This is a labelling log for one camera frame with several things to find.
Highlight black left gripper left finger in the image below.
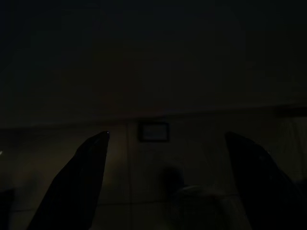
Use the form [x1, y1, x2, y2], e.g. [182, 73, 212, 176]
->
[26, 131, 111, 230]

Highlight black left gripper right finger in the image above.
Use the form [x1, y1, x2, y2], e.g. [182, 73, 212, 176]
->
[224, 131, 307, 230]

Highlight black framed floor socket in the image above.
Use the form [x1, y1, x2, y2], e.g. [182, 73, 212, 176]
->
[137, 122, 170, 143]

